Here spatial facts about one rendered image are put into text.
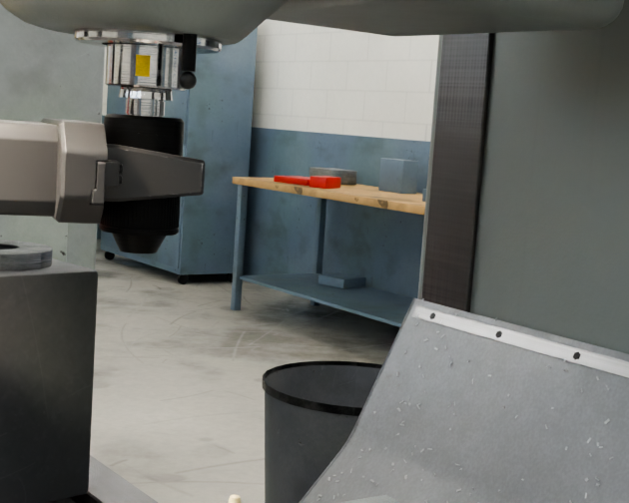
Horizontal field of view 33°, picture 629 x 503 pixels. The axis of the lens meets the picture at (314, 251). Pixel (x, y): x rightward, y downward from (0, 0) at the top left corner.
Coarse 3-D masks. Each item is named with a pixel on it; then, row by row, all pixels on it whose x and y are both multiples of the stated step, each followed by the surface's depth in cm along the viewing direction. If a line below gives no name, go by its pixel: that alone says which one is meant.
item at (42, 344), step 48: (0, 240) 89; (0, 288) 79; (48, 288) 82; (96, 288) 85; (0, 336) 80; (48, 336) 83; (0, 384) 80; (48, 384) 83; (0, 432) 81; (48, 432) 84; (0, 480) 81; (48, 480) 84
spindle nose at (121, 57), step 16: (112, 48) 61; (128, 48) 60; (144, 48) 60; (160, 48) 61; (176, 48) 61; (112, 64) 61; (128, 64) 61; (160, 64) 61; (176, 64) 61; (112, 80) 61; (128, 80) 61; (144, 80) 61; (160, 80) 61; (176, 80) 62
